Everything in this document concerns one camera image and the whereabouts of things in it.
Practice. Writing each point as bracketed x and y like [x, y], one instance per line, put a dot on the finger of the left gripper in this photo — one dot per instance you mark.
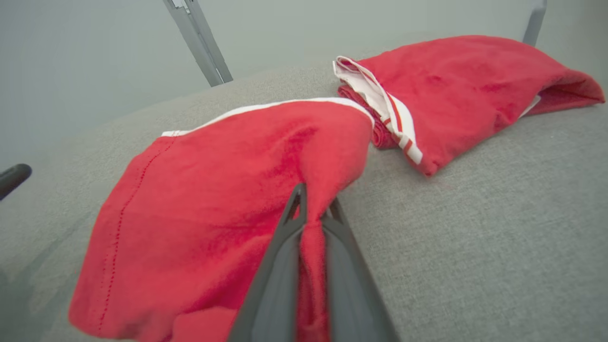
[12, 178]

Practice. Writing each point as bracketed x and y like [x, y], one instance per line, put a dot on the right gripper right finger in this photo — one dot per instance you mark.
[351, 285]

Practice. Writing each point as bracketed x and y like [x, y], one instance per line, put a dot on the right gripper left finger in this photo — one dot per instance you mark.
[275, 285]

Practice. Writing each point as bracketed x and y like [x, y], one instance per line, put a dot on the red shorts white stripe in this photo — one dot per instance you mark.
[199, 213]

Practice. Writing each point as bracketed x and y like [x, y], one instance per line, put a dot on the red Bulls 23 jersey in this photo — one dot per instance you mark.
[465, 80]

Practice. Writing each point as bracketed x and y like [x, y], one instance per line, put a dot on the grey metal post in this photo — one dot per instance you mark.
[199, 42]

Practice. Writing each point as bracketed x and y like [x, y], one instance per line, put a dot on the grey metal frame leg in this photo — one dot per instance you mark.
[534, 21]

